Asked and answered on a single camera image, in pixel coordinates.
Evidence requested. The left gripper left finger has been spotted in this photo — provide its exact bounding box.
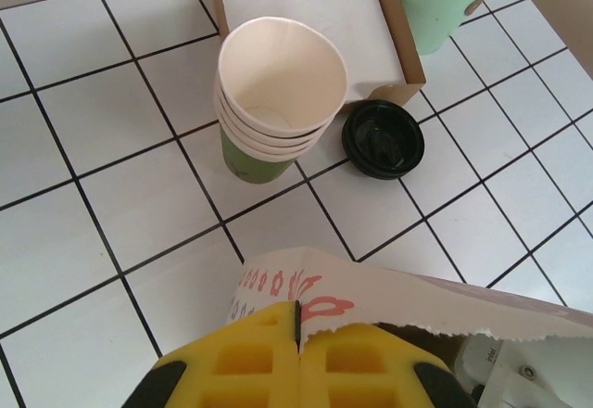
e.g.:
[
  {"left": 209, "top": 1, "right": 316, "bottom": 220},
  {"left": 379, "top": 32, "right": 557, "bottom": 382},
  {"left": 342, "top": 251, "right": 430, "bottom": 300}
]
[{"left": 122, "top": 300, "right": 303, "bottom": 408}]

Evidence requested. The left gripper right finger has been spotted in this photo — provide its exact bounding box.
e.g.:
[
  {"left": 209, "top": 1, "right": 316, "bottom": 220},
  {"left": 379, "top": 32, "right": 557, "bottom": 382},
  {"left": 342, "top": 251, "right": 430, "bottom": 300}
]
[{"left": 299, "top": 323, "right": 478, "bottom": 408}]

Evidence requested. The white printed paper bag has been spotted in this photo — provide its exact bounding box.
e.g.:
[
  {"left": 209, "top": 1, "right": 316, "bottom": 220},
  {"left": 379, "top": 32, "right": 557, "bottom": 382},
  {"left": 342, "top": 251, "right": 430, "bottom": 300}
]
[{"left": 226, "top": 246, "right": 593, "bottom": 349}]

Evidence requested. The mint green straw holder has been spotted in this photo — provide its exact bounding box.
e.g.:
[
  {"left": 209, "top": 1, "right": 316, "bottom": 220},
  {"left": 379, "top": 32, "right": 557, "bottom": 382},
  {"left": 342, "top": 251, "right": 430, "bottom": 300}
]
[{"left": 394, "top": 0, "right": 518, "bottom": 56}]

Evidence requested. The black cup lid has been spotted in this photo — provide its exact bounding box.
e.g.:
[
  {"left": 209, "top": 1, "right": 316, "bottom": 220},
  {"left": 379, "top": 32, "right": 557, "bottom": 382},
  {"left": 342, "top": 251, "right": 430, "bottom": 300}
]
[{"left": 341, "top": 99, "right": 426, "bottom": 181}]

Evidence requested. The stack of paper cups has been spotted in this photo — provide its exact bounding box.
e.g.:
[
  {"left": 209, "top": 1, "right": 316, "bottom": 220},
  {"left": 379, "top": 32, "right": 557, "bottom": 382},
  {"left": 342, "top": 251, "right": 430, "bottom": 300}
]
[{"left": 212, "top": 17, "right": 349, "bottom": 185}]

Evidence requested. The brown cardboard napkin tray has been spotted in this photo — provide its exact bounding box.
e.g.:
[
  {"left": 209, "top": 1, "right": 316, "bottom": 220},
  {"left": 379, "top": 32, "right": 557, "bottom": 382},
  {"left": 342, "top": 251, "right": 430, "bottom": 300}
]
[{"left": 208, "top": 0, "right": 426, "bottom": 107}]

